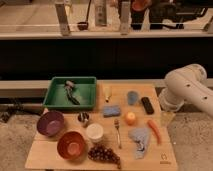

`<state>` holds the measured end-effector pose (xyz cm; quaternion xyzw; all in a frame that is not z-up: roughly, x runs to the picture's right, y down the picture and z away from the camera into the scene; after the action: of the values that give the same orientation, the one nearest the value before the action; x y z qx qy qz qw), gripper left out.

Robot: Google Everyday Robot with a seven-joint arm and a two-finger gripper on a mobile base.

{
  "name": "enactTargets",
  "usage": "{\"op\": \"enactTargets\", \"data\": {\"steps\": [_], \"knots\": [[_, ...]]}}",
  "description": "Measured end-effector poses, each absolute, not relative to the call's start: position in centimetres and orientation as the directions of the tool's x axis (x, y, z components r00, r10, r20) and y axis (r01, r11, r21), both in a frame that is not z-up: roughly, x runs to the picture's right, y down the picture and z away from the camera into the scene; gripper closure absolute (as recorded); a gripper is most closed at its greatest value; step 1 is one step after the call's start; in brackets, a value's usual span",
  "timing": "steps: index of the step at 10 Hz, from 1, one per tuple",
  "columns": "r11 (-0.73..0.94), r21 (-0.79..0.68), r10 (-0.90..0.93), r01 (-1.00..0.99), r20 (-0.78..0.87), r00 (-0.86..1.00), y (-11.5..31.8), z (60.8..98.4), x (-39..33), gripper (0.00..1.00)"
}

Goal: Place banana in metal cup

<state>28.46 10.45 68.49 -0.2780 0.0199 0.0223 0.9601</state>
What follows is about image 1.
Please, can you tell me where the wooden board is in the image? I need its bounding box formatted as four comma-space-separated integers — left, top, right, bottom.
25, 83, 178, 171

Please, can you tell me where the white cup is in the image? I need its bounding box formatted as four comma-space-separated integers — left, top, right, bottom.
86, 123, 104, 143

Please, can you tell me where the orange fruit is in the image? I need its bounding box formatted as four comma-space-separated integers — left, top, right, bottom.
124, 112, 137, 125

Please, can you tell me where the green plastic tray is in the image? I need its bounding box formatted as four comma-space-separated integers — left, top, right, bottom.
43, 76, 97, 110

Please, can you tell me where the blue grey cloth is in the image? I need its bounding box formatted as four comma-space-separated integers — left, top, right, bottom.
128, 127, 150, 159

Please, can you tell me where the orange carrot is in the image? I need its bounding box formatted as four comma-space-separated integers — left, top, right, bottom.
147, 120, 162, 144

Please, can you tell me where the blue cup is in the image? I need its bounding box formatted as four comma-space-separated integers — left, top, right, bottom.
127, 91, 139, 105

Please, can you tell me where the blue sponge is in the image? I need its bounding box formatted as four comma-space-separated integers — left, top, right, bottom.
102, 105, 121, 117

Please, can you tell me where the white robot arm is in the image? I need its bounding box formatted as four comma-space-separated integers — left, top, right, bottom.
159, 64, 213, 118

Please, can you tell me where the dark grape bunch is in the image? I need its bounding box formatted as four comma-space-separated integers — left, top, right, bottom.
88, 145, 121, 169

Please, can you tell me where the purple bowl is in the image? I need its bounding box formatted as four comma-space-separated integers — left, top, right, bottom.
37, 111, 64, 137

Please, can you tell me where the pale yellow banana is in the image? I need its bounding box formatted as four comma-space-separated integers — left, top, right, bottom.
104, 86, 112, 103

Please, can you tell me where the grey black tool in tray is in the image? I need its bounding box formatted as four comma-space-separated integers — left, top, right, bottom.
64, 80, 80, 105

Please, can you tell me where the small metal cup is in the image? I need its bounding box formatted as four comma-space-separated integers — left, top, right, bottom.
78, 112, 89, 127

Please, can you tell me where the orange bowl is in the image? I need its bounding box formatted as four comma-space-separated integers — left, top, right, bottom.
57, 131, 86, 160

